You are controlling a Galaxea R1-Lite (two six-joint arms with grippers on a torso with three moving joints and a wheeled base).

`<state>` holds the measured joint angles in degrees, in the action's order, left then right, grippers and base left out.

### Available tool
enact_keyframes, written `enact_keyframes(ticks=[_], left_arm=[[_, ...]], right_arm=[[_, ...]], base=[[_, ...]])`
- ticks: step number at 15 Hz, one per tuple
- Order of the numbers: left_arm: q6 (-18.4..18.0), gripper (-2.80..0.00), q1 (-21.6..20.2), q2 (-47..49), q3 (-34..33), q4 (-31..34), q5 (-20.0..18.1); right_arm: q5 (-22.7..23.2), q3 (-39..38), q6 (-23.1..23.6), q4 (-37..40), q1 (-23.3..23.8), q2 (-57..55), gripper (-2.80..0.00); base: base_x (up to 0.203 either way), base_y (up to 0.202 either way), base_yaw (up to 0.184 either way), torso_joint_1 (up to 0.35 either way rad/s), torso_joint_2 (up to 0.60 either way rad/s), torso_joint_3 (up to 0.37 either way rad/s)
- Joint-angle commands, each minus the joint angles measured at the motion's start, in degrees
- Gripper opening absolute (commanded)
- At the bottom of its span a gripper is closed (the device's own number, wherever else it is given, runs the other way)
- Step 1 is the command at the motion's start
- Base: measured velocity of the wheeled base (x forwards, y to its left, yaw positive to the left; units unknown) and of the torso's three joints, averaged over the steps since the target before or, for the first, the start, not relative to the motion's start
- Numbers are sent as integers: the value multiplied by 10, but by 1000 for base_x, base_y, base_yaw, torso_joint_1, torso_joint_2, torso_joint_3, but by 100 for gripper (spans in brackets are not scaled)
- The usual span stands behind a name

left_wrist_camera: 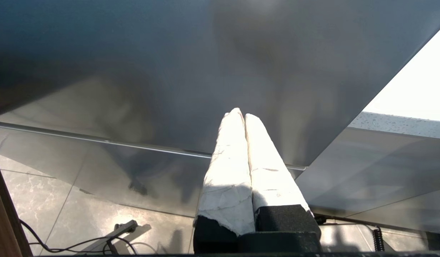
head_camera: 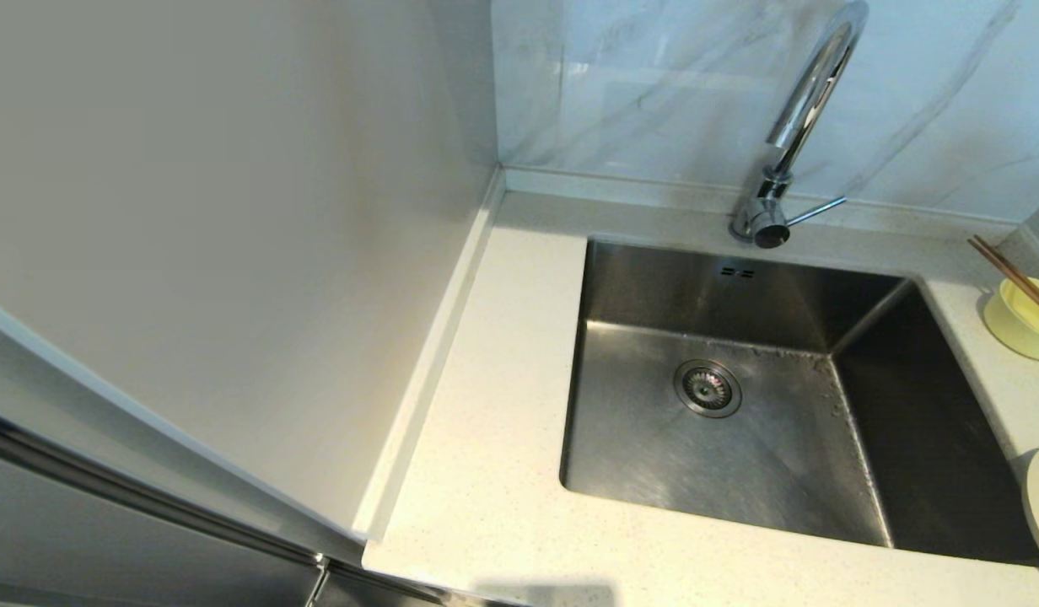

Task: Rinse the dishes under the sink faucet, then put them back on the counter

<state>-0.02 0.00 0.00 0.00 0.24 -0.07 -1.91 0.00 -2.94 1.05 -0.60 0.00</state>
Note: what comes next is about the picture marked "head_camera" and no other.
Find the brown wooden chopstick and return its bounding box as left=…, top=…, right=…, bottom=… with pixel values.
left=967, top=239, right=1039, bottom=323
left=974, top=234, right=1039, bottom=310

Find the pale yellow plastic bowl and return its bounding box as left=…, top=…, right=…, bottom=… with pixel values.
left=982, top=277, right=1039, bottom=363

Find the stainless steel sink basin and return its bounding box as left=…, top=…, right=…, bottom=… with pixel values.
left=559, top=236, right=1039, bottom=566

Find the round metal drain strainer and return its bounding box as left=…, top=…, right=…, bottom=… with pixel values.
left=674, top=360, right=744, bottom=419

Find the beige tall cabinet panel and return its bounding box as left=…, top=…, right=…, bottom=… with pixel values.
left=0, top=0, right=500, bottom=542

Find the chrome gooseneck faucet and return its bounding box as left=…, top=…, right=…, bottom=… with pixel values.
left=732, top=0, right=871, bottom=250

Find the grey cabinet front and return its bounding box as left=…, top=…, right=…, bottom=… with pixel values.
left=0, top=413, right=487, bottom=607

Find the chrome rail handle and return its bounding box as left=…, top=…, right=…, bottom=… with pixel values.
left=0, top=415, right=446, bottom=605

